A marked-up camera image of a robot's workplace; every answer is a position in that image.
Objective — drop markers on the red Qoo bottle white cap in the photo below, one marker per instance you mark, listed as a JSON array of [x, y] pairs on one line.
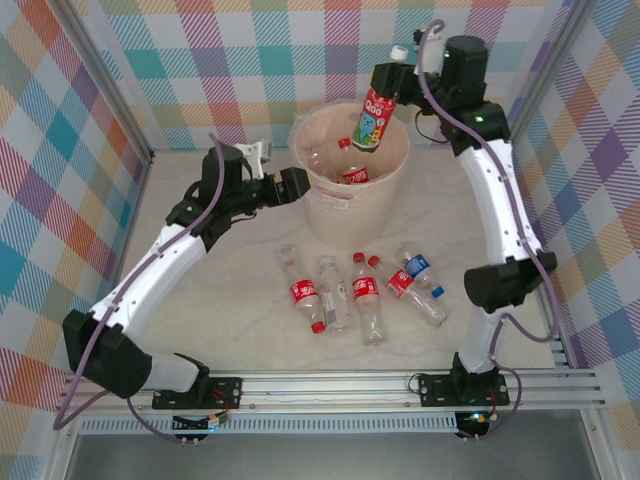
[[372, 122]]

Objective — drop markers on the Coca-Cola bottle red cap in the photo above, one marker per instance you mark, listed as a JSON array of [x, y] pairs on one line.
[[399, 282], [365, 289], [356, 176], [304, 292]]

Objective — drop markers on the clear bottle white label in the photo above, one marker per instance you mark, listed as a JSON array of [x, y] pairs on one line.
[[332, 300]]

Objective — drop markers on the clear bottle blue label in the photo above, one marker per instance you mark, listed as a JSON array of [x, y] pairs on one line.
[[417, 265]]

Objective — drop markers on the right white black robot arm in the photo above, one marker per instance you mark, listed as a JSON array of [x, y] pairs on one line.
[[500, 210]]

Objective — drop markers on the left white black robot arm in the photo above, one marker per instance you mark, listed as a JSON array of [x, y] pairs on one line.
[[150, 280]]

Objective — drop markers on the clear plastic bin liner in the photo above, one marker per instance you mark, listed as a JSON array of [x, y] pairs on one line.
[[330, 192]]

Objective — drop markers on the beige plastic bin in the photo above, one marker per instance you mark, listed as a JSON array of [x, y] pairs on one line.
[[345, 220]]

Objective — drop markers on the small black controller board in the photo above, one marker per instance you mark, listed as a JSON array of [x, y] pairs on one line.
[[475, 425], [190, 424]]

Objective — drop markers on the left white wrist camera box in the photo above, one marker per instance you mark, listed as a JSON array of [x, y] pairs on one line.
[[252, 155]]

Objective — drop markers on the aluminium frame post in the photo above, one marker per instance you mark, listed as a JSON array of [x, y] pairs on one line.
[[547, 75], [109, 80]]

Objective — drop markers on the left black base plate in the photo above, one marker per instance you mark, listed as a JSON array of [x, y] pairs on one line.
[[227, 392]]

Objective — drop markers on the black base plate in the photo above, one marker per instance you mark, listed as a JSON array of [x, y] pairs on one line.
[[227, 392], [435, 390]]

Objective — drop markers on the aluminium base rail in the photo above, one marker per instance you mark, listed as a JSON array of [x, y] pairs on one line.
[[325, 387]]

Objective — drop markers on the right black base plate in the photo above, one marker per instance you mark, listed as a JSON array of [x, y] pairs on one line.
[[435, 390]]

